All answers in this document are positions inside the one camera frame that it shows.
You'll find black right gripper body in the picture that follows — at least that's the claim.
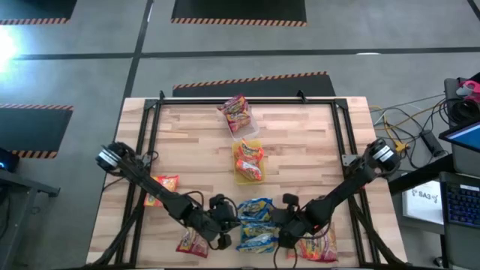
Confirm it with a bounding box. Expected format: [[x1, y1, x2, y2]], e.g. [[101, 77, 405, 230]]
[[270, 204, 314, 241]]

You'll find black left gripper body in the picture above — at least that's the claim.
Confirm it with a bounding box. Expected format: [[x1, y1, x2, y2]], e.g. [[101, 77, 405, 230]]
[[208, 202, 242, 241]]

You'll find clear plastic container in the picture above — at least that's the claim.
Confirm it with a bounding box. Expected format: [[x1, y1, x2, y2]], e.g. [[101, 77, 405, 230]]
[[216, 103, 261, 143]]

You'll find pink Maruchan ramen pack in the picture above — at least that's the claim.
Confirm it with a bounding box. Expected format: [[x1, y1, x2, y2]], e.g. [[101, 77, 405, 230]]
[[316, 221, 339, 263]]

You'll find yellow plastic container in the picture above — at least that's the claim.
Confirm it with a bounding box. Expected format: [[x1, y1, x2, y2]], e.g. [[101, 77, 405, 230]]
[[231, 138, 267, 186]]

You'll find black hazard-striped floor mat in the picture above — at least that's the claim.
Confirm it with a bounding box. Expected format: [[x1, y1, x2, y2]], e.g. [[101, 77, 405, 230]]
[[0, 103, 75, 159], [171, 0, 308, 28], [171, 70, 337, 99], [0, 0, 79, 26]]

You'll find black side desk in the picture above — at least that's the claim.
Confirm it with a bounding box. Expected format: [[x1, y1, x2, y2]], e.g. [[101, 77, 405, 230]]
[[388, 149, 480, 270]]

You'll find white SA3 paper sign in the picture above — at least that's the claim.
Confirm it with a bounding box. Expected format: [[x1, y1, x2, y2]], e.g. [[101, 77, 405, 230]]
[[401, 179, 446, 226]]

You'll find black power strip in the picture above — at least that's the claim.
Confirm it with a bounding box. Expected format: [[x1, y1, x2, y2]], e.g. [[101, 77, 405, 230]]
[[418, 129, 446, 158]]

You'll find black backlit keyboard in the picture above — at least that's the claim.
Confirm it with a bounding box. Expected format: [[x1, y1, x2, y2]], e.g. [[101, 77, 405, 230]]
[[443, 181, 480, 230]]

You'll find laptop with blue screen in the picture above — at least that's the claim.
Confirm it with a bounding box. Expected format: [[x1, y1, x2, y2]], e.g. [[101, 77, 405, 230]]
[[438, 120, 480, 154]]

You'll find black side table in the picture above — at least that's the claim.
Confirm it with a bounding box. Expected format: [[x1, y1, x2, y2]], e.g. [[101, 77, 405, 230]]
[[0, 168, 62, 270]]

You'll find pink plastic object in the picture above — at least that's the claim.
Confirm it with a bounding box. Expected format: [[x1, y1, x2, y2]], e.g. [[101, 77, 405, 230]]
[[455, 79, 480, 104]]

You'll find black device with blue light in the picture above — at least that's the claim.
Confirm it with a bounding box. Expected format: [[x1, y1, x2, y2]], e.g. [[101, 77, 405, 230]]
[[0, 147, 21, 173]]

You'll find black metal table frame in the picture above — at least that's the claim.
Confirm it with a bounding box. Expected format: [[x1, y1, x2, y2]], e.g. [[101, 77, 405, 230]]
[[89, 89, 410, 270]]

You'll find yellow floor cable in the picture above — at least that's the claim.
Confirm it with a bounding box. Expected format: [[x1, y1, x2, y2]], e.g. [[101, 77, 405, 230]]
[[369, 103, 449, 153]]

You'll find black coiled cable bundle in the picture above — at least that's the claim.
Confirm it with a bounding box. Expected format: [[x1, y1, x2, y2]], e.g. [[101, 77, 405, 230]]
[[448, 97, 480, 128]]

